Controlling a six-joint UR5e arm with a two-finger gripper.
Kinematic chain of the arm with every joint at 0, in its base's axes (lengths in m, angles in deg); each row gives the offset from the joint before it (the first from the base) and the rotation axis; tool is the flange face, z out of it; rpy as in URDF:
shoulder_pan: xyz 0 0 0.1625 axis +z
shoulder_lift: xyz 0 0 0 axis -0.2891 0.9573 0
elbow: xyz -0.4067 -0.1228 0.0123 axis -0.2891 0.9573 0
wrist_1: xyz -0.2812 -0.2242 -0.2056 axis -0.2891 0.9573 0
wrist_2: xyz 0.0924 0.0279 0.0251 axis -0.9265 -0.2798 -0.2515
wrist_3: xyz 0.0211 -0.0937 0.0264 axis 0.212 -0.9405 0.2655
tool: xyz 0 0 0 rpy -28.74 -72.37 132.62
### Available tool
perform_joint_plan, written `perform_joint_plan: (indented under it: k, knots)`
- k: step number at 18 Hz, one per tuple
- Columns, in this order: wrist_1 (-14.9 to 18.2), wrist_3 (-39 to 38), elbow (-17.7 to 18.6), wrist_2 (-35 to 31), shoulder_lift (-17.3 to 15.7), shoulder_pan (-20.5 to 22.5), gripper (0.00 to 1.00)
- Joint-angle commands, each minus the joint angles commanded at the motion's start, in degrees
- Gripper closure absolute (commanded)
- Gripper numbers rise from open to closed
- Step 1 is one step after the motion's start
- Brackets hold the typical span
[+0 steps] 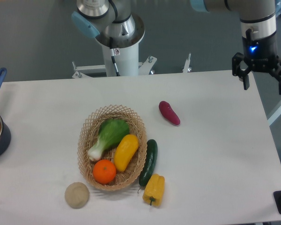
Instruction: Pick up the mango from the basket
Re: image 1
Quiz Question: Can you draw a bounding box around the white table leg frame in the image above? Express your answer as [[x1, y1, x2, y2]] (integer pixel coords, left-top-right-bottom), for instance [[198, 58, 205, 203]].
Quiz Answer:
[[267, 100, 281, 126]]

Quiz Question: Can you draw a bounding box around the woven wicker basket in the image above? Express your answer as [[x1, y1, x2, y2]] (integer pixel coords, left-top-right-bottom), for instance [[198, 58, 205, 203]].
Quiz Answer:
[[77, 105, 147, 191]]

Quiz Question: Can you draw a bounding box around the green cucumber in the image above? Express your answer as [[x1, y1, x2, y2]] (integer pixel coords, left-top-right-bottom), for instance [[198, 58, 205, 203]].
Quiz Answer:
[[139, 139, 158, 188]]

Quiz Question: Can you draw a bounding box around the yellow bell pepper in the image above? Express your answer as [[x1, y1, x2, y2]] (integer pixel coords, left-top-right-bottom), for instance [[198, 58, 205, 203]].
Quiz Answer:
[[142, 173, 165, 207]]

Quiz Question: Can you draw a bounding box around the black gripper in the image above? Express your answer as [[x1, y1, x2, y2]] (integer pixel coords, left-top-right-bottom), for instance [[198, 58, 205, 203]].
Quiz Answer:
[[231, 35, 281, 95]]

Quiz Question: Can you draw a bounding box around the beige steamed bun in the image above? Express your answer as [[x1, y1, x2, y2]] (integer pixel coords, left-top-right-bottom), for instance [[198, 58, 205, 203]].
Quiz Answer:
[[64, 182, 89, 209]]

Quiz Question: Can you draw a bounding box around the purple sweet potato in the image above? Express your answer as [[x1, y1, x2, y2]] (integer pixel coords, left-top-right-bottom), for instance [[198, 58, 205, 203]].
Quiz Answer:
[[159, 101, 180, 126]]

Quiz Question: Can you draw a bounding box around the orange fruit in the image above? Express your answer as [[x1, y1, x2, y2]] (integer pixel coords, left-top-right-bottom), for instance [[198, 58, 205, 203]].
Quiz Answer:
[[92, 159, 117, 185]]

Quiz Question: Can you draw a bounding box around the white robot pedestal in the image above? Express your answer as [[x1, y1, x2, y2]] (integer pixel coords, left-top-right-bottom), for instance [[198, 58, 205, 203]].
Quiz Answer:
[[102, 44, 139, 77]]

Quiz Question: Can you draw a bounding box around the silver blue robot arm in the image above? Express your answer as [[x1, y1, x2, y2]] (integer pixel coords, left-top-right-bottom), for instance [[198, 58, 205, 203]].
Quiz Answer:
[[72, 0, 281, 94]]

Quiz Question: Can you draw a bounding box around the green bok choy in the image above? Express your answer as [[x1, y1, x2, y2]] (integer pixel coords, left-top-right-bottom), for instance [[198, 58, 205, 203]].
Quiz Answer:
[[88, 119, 130, 162]]

